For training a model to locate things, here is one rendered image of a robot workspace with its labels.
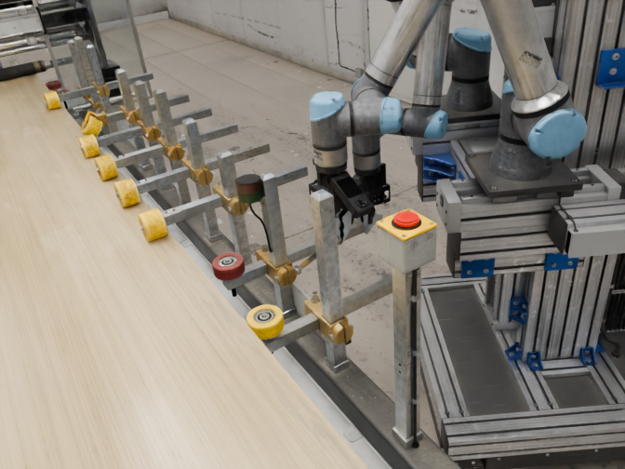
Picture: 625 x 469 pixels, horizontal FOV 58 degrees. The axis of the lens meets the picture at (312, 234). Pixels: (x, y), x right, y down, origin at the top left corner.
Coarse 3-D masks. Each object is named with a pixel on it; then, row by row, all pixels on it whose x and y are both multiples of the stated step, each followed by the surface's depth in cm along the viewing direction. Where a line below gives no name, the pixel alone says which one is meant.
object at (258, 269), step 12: (360, 228) 161; (312, 240) 156; (288, 252) 152; (300, 252) 153; (312, 252) 155; (252, 264) 149; (264, 264) 148; (240, 276) 145; (252, 276) 147; (228, 288) 145
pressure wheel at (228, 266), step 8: (224, 256) 145; (232, 256) 145; (240, 256) 144; (216, 264) 142; (224, 264) 142; (232, 264) 142; (240, 264) 141; (216, 272) 141; (224, 272) 140; (232, 272) 140; (240, 272) 142; (224, 280) 141
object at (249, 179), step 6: (246, 174) 134; (252, 174) 133; (240, 180) 131; (246, 180) 131; (252, 180) 131; (258, 180) 131; (264, 198) 134; (246, 204) 132; (264, 204) 136; (252, 210) 135; (258, 216) 137; (264, 228) 139; (270, 246) 142
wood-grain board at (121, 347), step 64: (0, 128) 251; (64, 128) 243; (0, 192) 193; (64, 192) 188; (0, 256) 156; (64, 256) 153; (128, 256) 150; (0, 320) 131; (64, 320) 129; (128, 320) 127; (192, 320) 125; (0, 384) 113; (64, 384) 112; (128, 384) 110; (192, 384) 108; (256, 384) 107; (0, 448) 100; (64, 448) 98; (128, 448) 97; (192, 448) 96; (256, 448) 95; (320, 448) 94
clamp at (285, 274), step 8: (256, 256) 153; (264, 256) 150; (272, 264) 146; (288, 264) 146; (272, 272) 147; (280, 272) 144; (288, 272) 144; (296, 272) 146; (280, 280) 144; (288, 280) 146
